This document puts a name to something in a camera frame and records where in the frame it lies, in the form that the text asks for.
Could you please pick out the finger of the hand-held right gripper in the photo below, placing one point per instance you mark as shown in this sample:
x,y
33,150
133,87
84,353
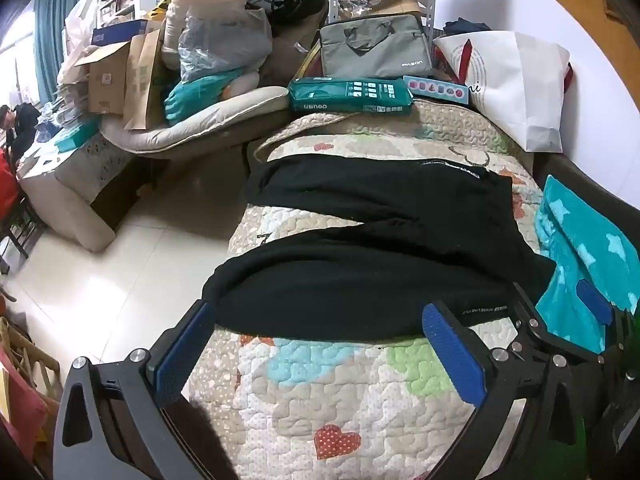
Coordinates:
x,y
530,317
592,302

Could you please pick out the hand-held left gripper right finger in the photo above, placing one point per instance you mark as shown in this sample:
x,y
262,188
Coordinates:
x,y
452,355

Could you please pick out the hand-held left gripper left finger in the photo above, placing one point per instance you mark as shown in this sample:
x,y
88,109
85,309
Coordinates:
x,y
185,355

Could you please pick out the black pants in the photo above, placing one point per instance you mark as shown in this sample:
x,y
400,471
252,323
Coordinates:
x,y
375,270

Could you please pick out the teal star-print blanket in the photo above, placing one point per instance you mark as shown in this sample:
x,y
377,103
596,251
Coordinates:
x,y
575,230

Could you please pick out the patchwork quilted blanket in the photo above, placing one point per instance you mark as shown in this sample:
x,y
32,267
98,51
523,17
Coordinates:
x,y
350,385

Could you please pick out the pink cloth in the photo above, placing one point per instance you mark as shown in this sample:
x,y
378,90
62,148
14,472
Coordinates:
x,y
22,405

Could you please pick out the black chair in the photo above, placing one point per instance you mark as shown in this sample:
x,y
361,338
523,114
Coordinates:
x,y
20,235

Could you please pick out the cloth-covered table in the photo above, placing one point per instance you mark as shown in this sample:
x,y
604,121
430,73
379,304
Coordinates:
x,y
70,180

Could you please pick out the beige lounge cushion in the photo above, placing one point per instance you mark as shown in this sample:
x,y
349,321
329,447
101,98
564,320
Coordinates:
x,y
200,127

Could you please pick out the teal tissue box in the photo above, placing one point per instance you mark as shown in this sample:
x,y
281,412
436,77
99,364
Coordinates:
x,y
75,137

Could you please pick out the light blue flat box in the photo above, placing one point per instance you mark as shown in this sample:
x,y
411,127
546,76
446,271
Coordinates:
x,y
435,90

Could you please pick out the teal cloth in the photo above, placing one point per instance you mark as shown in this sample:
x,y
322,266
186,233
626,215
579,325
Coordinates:
x,y
195,95

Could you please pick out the brown paper bag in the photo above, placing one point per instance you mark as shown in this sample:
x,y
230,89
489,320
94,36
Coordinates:
x,y
142,85

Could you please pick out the open cardboard box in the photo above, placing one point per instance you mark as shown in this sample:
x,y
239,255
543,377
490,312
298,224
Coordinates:
x,y
107,80

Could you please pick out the dark cloth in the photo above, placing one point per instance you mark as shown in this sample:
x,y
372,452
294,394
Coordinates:
x,y
467,26

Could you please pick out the grey laptop bag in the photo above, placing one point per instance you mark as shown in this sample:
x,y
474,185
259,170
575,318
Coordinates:
x,y
370,55

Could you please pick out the clear plastic bag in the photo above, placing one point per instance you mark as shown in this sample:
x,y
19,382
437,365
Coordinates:
x,y
220,45

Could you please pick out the teal curtain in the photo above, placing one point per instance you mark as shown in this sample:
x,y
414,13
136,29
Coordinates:
x,y
50,35

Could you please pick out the white plastic bag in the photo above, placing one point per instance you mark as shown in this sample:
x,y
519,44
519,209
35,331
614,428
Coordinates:
x,y
80,20

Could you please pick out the black bag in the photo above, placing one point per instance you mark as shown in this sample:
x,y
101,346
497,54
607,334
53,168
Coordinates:
x,y
290,0

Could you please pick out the dark bed frame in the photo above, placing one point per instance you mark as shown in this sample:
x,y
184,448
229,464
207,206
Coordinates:
x,y
570,170

